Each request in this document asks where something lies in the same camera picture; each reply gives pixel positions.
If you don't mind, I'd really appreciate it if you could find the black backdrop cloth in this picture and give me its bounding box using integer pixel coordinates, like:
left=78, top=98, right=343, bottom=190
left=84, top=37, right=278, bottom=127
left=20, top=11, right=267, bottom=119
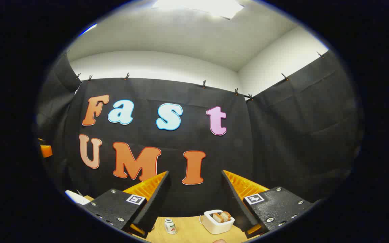
left=35, top=50, right=364, bottom=217

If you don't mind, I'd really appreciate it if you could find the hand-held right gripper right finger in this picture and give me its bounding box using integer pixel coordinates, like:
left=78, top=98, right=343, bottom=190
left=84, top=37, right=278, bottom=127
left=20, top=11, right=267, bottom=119
left=221, top=170, right=316, bottom=239

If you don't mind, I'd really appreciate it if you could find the white labelled drink bottle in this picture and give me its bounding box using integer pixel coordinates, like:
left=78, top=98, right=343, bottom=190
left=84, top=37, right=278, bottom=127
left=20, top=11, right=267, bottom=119
left=164, top=218, right=178, bottom=235

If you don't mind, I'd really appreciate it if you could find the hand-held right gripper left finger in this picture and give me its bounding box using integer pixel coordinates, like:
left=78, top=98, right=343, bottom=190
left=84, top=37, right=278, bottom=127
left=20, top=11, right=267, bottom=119
left=84, top=170, right=172, bottom=239

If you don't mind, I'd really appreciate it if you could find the white rice cooker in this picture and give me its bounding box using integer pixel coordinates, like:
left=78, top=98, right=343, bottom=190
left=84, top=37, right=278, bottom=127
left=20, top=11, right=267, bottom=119
left=65, top=190, right=91, bottom=205

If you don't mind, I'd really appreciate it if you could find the white toaster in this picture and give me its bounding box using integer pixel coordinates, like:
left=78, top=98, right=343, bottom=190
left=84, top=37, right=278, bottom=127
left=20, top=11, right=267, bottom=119
left=200, top=210, right=235, bottom=235

